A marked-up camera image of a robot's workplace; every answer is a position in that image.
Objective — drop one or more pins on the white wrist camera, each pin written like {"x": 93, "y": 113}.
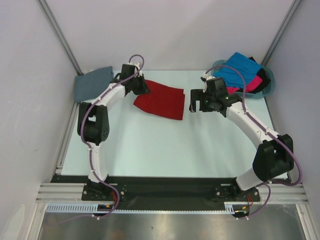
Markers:
{"x": 206, "y": 77}
{"x": 138, "y": 68}

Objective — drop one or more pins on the aluminium corner post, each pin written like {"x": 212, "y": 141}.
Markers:
{"x": 53, "y": 23}
{"x": 281, "y": 31}

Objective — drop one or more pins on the red t shirt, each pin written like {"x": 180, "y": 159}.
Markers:
{"x": 163, "y": 101}

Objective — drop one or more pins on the black t shirt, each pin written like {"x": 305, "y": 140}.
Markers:
{"x": 265, "y": 79}

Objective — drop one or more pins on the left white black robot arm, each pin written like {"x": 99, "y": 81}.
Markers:
{"x": 94, "y": 127}

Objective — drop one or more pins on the right white cable duct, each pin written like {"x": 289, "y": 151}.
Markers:
{"x": 237, "y": 207}

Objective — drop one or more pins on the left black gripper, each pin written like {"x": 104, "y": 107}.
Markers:
{"x": 143, "y": 89}

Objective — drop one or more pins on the teal plastic basket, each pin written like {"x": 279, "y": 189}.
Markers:
{"x": 266, "y": 91}

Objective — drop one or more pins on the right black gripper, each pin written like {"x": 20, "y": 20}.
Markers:
{"x": 198, "y": 94}

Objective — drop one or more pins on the right aluminium corner post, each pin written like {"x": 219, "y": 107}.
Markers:
{"x": 281, "y": 31}

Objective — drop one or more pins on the pink t shirt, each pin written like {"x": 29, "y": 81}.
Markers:
{"x": 252, "y": 87}

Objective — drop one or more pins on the folded grey t shirt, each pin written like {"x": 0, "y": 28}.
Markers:
{"x": 92, "y": 84}

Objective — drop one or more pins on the left aluminium corner post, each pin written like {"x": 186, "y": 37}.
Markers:
{"x": 53, "y": 23}

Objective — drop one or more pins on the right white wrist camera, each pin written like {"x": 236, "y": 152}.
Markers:
{"x": 206, "y": 77}

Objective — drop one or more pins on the aluminium front rail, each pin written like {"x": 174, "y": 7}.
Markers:
{"x": 60, "y": 192}

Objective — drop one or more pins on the white cable duct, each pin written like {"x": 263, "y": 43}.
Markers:
{"x": 237, "y": 207}
{"x": 83, "y": 208}

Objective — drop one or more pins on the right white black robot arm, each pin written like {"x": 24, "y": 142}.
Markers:
{"x": 274, "y": 152}

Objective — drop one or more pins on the left white cable duct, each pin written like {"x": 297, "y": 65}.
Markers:
{"x": 83, "y": 208}

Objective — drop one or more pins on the blue t shirt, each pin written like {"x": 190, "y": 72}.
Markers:
{"x": 238, "y": 70}

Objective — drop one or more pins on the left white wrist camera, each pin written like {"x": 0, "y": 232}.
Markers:
{"x": 138, "y": 68}

